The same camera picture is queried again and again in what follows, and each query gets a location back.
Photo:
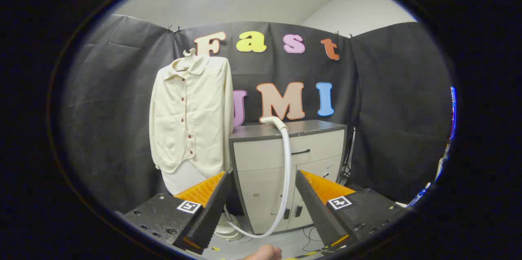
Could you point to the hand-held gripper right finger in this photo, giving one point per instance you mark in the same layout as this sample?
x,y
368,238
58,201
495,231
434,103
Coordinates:
x,y
316,207

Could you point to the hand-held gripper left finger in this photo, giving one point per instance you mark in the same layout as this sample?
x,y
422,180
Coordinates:
x,y
216,207

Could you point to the beige cabinet with grey top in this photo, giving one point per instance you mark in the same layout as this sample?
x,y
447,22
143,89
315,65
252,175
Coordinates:
x,y
261,158

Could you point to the white ironing board panel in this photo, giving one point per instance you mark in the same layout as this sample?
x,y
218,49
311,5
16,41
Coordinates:
x,y
183,178

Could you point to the cream button-up shirt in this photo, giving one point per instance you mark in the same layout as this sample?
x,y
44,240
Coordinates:
x,y
204,109

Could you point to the cream plastic clothes hanger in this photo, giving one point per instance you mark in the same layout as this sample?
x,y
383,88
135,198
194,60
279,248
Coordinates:
x,y
189,52

